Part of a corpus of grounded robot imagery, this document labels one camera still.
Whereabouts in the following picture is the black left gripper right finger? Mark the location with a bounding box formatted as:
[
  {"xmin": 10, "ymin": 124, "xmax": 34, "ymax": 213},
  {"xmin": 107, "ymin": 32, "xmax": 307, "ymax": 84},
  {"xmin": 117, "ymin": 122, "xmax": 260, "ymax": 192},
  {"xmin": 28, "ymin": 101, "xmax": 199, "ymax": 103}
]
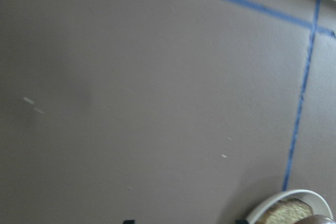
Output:
[{"xmin": 235, "ymin": 219, "xmax": 248, "ymax": 224}]

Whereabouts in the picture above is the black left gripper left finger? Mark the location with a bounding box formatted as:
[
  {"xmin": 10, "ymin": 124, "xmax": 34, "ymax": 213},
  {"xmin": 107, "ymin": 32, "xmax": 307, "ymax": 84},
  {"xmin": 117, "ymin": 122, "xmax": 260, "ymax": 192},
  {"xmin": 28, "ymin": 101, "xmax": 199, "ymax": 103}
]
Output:
[{"xmin": 123, "ymin": 220, "xmax": 135, "ymax": 224}]

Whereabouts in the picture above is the white round plate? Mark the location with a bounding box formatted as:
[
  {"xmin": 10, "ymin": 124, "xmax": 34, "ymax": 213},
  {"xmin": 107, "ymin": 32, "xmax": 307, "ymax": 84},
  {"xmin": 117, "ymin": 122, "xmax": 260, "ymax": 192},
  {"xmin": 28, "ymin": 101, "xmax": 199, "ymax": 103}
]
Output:
[{"xmin": 245, "ymin": 189, "xmax": 335, "ymax": 223}]

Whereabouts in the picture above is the bread slice on plate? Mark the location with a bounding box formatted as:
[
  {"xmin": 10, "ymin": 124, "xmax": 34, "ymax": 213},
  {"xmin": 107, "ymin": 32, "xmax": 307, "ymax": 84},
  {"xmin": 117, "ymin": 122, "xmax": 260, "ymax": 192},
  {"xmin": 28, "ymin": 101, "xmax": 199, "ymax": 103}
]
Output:
[{"xmin": 256, "ymin": 199, "xmax": 313, "ymax": 224}]

